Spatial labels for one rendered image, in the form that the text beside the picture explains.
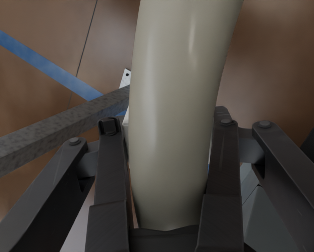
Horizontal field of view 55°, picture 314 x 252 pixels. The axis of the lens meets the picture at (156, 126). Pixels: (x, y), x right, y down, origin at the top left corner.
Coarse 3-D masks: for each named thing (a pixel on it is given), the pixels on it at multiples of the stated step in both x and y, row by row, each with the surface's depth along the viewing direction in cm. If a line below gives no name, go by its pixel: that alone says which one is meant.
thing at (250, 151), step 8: (216, 112) 18; (224, 112) 18; (216, 120) 17; (240, 128) 16; (248, 128) 16; (240, 136) 15; (248, 136) 15; (240, 144) 15; (248, 144) 15; (256, 144) 15; (240, 152) 15; (248, 152) 15; (256, 152) 15; (240, 160) 16; (248, 160) 15; (256, 160) 15; (264, 160) 15
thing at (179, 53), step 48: (144, 0) 9; (192, 0) 8; (240, 0) 8; (144, 48) 9; (192, 48) 8; (144, 96) 9; (192, 96) 9; (144, 144) 10; (192, 144) 10; (144, 192) 11; (192, 192) 11
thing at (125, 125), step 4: (128, 108) 19; (128, 112) 18; (124, 120) 17; (124, 124) 17; (124, 128) 17; (124, 132) 17; (124, 136) 17; (128, 144) 17; (128, 148) 17; (128, 152) 17; (128, 156) 17; (128, 160) 18
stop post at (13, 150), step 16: (128, 80) 162; (112, 96) 142; (128, 96) 147; (64, 112) 116; (80, 112) 120; (96, 112) 125; (112, 112) 139; (32, 128) 102; (48, 128) 105; (64, 128) 108; (80, 128) 119; (0, 144) 90; (16, 144) 93; (32, 144) 96; (48, 144) 104; (0, 160) 86; (16, 160) 93; (0, 176) 90
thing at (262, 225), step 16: (240, 176) 153; (256, 176) 121; (256, 192) 104; (256, 208) 96; (272, 208) 99; (256, 224) 89; (272, 224) 92; (256, 240) 84; (272, 240) 86; (288, 240) 89
